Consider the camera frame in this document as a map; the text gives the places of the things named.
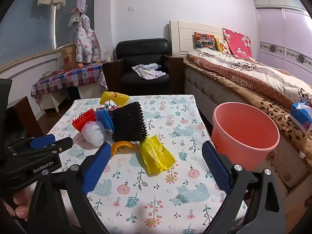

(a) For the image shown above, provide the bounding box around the person's left hand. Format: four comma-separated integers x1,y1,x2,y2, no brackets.
0,188,33,222

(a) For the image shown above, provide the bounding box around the yellow snack wrapper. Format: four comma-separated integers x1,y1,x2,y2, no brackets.
100,91,129,105

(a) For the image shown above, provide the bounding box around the blue ribbed paper liner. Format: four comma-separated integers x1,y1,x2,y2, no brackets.
95,109,115,131

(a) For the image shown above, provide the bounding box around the bed with quilts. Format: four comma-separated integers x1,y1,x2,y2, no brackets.
184,58,312,188

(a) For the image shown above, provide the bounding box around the dotted patchwork duvet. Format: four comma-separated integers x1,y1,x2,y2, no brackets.
186,47,312,110

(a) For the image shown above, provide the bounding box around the white hanging hat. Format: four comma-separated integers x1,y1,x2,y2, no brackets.
68,10,81,27

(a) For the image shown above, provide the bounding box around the black leather armchair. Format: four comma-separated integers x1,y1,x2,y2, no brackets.
102,38,184,95

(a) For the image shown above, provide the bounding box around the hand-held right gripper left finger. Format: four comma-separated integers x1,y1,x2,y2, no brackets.
26,142,115,234

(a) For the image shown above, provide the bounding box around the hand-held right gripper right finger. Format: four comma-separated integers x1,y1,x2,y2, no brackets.
202,141,287,234

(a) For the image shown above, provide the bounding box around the colourful wrapper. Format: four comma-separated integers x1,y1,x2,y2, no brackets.
96,104,120,113

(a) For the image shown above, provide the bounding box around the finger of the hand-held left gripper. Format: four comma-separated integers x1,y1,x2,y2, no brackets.
10,136,74,160
5,134,56,153

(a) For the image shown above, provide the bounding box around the clear plastic bag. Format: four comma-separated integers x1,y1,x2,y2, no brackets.
81,121,106,147

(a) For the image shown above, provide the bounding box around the red ribbed paper liner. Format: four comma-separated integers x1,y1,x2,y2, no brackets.
72,109,97,132

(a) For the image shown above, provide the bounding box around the blue tissue pack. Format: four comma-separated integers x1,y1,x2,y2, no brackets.
289,101,312,136

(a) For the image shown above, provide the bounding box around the brown paper bag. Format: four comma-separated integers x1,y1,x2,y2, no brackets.
60,44,78,70

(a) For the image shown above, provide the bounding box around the pink flower pillow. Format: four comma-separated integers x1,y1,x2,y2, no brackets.
222,28,254,59

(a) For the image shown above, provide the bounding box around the floral bear tablecloth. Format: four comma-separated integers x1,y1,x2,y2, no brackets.
36,95,248,234

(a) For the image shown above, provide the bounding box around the pastel puffer jacket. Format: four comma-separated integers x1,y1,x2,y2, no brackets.
75,13,101,62

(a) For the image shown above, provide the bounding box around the lilac hanging hat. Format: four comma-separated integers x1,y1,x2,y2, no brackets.
76,0,90,14

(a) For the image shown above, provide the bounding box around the pink plastic bucket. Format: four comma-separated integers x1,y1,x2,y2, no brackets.
211,102,280,170

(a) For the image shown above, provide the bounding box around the white bed headboard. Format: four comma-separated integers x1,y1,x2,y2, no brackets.
169,20,226,57

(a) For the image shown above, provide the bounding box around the colourful patterned pillow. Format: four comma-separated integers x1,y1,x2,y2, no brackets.
194,32,216,51

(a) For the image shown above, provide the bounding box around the plastic cup with straw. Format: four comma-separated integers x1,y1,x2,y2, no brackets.
104,45,113,62

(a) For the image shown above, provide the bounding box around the white side table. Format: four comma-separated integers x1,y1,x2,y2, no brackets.
40,84,103,114

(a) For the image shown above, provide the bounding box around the red patterned white cloth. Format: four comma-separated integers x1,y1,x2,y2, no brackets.
97,71,108,93

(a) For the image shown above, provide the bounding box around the white printed cloth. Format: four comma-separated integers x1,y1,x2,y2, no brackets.
132,63,167,81

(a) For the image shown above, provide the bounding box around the orange peel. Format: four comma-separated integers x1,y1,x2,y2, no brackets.
111,141,139,157

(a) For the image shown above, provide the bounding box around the yellow flower pillow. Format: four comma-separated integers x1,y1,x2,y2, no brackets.
214,38,231,55

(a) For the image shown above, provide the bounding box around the black corrugated foam sleeve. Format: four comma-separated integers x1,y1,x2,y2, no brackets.
111,102,147,142

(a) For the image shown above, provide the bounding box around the dark wooden chair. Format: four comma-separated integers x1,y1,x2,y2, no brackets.
7,96,44,137

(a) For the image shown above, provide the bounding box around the lilac wardrobe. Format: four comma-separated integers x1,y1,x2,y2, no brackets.
253,0,312,76

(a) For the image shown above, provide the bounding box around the checkered cloth side table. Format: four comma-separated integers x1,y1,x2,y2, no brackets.
31,63,104,100

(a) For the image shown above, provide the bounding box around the yellow plastic bag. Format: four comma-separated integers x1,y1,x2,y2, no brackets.
139,135,176,175

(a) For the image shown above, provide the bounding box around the dark window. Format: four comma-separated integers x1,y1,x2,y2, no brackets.
0,0,96,65

